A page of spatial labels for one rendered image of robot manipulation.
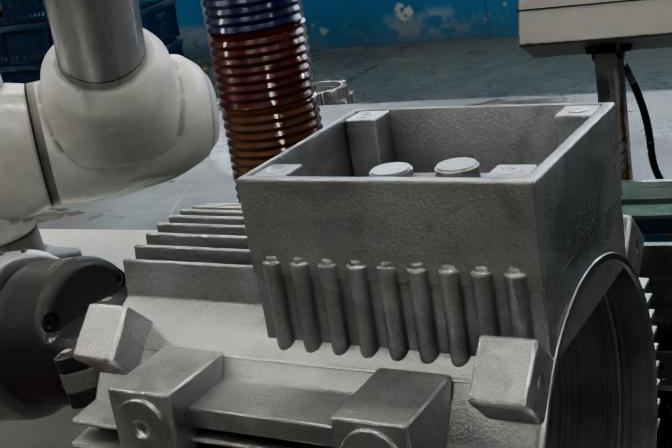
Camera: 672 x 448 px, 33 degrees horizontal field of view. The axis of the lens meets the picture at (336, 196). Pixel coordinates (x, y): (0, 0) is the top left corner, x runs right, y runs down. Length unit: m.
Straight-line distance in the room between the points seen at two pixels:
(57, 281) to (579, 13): 0.73
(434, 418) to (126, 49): 0.92
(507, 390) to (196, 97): 1.02
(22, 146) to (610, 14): 0.67
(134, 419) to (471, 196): 0.16
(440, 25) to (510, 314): 6.60
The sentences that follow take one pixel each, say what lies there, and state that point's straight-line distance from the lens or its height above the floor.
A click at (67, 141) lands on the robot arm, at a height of 0.98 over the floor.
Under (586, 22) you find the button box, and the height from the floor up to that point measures 1.05.
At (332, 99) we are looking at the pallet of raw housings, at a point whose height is 0.52.
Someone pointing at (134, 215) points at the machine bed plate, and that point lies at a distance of 1.65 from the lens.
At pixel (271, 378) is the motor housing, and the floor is 1.07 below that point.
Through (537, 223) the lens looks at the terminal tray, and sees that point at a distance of 0.39.
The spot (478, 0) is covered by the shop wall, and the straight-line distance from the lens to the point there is 6.88.
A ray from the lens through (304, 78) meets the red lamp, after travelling 0.67.
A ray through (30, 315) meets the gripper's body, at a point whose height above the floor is 1.07.
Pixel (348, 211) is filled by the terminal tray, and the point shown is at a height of 1.13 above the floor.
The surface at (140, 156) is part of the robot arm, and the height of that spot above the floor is 0.94.
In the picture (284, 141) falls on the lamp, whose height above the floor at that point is 1.10.
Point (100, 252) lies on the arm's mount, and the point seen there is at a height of 0.81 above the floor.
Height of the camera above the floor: 1.26
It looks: 17 degrees down
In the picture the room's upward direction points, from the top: 9 degrees counter-clockwise
